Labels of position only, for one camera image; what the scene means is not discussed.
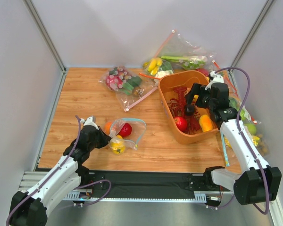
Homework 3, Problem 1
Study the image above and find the dark toy plum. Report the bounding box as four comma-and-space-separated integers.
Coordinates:
184, 105, 195, 116

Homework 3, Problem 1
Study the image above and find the clear blue zip bag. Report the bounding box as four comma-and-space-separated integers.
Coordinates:
105, 118, 147, 154

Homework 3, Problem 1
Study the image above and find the red toy apple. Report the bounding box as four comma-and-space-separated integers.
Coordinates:
174, 116, 188, 132

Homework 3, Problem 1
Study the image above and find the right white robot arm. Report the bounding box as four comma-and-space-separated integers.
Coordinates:
185, 82, 282, 206

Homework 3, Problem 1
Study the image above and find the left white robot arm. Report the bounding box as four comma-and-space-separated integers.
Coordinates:
6, 125, 111, 226

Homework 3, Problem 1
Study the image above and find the orange pumpkin zip bag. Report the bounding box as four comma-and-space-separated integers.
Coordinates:
195, 60, 238, 95

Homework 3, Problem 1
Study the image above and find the green apple zip bag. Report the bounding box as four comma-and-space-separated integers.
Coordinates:
229, 97, 257, 135

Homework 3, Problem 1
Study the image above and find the green vegetable zip bag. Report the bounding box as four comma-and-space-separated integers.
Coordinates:
155, 30, 216, 71

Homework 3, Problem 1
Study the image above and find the banana cauliflower zip bag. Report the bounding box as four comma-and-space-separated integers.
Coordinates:
139, 57, 174, 84

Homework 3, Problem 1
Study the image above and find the dragon fruit zip bag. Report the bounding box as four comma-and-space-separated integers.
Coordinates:
99, 66, 158, 112

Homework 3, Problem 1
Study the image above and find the potato banana zip bag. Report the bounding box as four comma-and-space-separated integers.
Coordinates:
221, 133, 269, 167

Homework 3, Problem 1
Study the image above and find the yellow toy pepper in bin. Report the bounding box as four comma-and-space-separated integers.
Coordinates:
193, 95, 199, 102

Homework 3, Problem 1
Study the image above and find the orange toy orange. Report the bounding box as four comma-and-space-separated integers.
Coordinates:
104, 121, 113, 135

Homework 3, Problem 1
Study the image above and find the orange plastic bin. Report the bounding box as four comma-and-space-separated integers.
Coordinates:
158, 70, 227, 145

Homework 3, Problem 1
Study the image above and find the yellow toy bell pepper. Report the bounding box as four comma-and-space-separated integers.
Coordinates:
109, 135, 125, 154

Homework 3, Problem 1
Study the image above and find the yellow orange toy mango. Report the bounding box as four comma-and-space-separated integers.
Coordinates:
199, 114, 213, 132

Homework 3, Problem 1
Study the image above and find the red toy tomato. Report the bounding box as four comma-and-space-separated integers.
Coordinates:
118, 123, 133, 137

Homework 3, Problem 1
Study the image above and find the red toy lobster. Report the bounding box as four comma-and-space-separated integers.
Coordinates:
167, 86, 200, 135

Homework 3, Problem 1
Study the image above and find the black base mat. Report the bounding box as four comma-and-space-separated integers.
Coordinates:
81, 170, 220, 199

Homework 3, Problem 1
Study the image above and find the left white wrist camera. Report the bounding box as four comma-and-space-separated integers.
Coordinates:
80, 115, 98, 128

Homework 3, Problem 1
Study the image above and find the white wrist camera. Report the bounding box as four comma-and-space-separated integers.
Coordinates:
80, 115, 98, 128
208, 71, 224, 87

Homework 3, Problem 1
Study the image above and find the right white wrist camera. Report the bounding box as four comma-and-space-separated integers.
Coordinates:
208, 71, 224, 87

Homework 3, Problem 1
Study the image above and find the aluminium frame rail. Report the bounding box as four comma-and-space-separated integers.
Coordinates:
6, 167, 282, 226

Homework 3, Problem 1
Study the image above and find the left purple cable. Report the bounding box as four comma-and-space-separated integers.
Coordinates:
5, 114, 113, 226

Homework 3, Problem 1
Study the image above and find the purple cable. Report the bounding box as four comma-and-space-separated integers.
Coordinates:
204, 67, 271, 215
5, 114, 113, 226

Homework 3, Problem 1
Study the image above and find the right aluminium post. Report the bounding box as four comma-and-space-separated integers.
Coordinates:
231, 0, 276, 67

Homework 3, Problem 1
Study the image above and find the aluminium post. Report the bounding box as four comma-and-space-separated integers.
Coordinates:
231, 0, 276, 67
23, 0, 68, 71

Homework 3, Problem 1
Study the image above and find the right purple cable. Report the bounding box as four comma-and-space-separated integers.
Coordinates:
204, 67, 271, 215

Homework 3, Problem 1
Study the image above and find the left aluminium post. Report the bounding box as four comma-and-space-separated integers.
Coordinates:
23, 0, 68, 71

